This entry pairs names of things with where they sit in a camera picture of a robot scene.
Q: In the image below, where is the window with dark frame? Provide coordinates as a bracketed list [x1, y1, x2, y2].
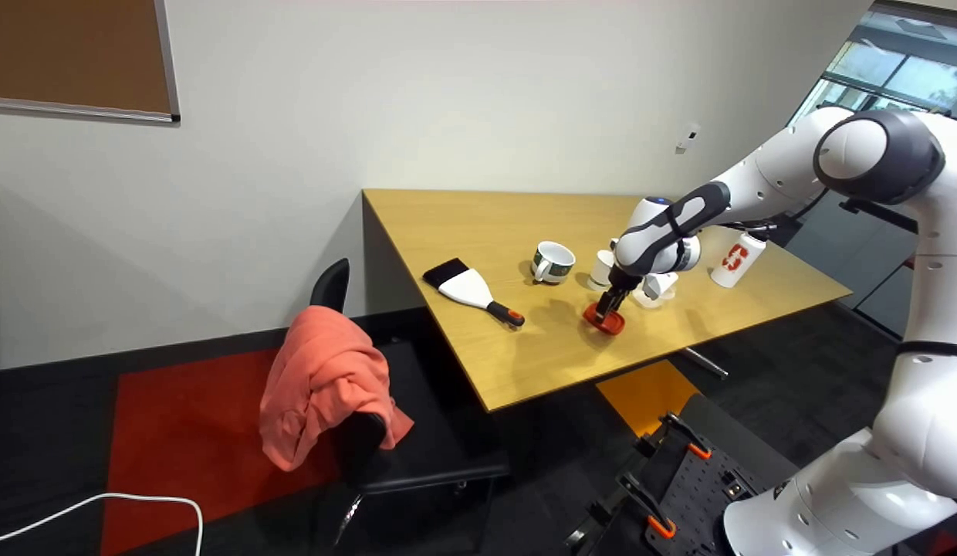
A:
[807, 6, 957, 130]

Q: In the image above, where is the white floor cable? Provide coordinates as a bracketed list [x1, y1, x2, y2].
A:
[0, 492, 206, 556]

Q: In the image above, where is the cork board with metal frame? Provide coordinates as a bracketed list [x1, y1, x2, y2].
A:
[0, 0, 185, 130]

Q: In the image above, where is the metal spatula with dark handle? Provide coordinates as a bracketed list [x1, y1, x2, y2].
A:
[421, 255, 527, 330]

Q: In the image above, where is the black clamp with orange grip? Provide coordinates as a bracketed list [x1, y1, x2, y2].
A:
[616, 469, 681, 542]
[659, 409, 717, 462]

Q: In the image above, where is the red plastic lid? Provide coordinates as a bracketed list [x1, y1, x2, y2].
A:
[581, 303, 629, 340]

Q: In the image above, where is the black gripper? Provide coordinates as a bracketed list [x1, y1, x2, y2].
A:
[592, 260, 650, 324]

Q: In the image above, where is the black office chair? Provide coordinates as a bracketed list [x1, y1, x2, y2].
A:
[310, 255, 512, 553]

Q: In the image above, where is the orange table support panel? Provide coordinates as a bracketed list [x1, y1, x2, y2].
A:
[597, 357, 702, 440]

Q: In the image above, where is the salmon pink cloth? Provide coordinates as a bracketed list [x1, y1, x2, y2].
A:
[256, 303, 417, 475]

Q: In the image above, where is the white mug with green band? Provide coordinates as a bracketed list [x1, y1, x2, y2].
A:
[527, 238, 581, 286]

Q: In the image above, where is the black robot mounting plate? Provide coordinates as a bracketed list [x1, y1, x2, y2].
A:
[565, 395, 800, 556]

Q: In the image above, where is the white paper cup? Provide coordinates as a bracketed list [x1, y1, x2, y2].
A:
[586, 243, 622, 291]

